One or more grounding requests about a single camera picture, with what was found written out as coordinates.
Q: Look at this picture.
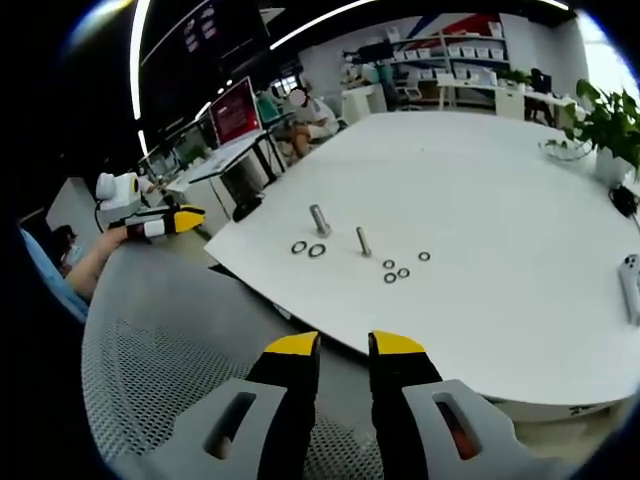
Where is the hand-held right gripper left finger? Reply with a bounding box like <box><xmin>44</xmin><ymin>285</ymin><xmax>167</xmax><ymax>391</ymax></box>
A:
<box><xmin>124</xmin><ymin>330</ymin><xmax>322</xmax><ymax>480</ymax></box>

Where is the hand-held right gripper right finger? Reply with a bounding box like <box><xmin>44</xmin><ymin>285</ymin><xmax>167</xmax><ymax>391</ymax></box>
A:
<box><xmin>368</xmin><ymin>329</ymin><xmax>576</xmax><ymax>480</ymax></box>

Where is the thick threaded metal stud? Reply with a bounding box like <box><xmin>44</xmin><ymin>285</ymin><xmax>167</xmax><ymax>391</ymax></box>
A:
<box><xmin>309</xmin><ymin>204</ymin><xmax>333</xmax><ymax>238</ymax></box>

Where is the white office desk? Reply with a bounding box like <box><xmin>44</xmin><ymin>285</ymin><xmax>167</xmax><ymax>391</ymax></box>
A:
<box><xmin>185</xmin><ymin>130</ymin><xmax>289</xmax><ymax>222</ymax></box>

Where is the person's blue sleeve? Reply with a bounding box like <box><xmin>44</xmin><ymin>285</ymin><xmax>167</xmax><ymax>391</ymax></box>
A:
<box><xmin>19</xmin><ymin>227</ymin><xmax>90</xmax><ymax>325</ymax></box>

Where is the red screen monitor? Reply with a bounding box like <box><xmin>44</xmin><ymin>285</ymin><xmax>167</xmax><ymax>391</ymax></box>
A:
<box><xmin>208</xmin><ymin>76</ymin><xmax>264</xmax><ymax>149</ymax></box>

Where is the grey mesh chair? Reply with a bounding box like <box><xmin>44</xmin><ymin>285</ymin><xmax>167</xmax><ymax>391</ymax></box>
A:
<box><xmin>81</xmin><ymin>238</ymin><xmax>401</xmax><ymax>480</ymax></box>

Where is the long ceiling light strip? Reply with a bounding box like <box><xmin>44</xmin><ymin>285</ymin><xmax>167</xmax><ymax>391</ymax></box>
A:
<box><xmin>128</xmin><ymin>0</ymin><xmax>153</xmax><ymax>122</ymax></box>
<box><xmin>268</xmin><ymin>0</ymin><xmax>374</xmax><ymax>52</ymax></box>

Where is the dark hanging screen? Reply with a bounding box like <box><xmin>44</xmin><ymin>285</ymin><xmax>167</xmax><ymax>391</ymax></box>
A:
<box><xmin>180</xmin><ymin>3</ymin><xmax>220</xmax><ymax>55</ymax></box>

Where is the white cabinet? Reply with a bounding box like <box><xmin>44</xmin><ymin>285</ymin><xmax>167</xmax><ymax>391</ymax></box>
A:
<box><xmin>341</xmin><ymin>83</ymin><xmax>390</xmax><ymax>127</ymax></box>

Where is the white controller device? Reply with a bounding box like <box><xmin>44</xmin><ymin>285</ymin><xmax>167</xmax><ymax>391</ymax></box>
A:
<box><xmin>617</xmin><ymin>253</ymin><xmax>640</xmax><ymax>327</ymax></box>

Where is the clear glass dish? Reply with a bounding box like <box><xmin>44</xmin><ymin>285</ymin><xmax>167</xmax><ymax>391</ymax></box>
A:
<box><xmin>538</xmin><ymin>137</ymin><xmax>594</xmax><ymax>163</ymax></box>

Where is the white storage shelf with bins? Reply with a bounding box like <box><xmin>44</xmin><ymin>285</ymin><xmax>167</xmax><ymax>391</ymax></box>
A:
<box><xmin>388</xmin><ymin>23</ymin><xmax>512</xmax><ymax>109</ymax></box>

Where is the white side table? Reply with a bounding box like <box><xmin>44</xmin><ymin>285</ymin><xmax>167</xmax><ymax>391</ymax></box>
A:
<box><xmin>436</xmin><ymin>78</ymin><xmax>527</xmax><ymax>120</ymax></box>

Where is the green plant in white pot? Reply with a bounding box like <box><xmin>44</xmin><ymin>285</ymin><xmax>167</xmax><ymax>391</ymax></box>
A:
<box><xmin>563</xmin><ymin>78</ymin><xmax>640</xmax><ymax>189</ymax></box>

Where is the black plug with cable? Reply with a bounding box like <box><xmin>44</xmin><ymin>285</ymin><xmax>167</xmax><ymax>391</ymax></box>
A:
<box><xmin>608</xmin><ymin>183</ymin><xmax>640</xmax><ymax>221</ymax></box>

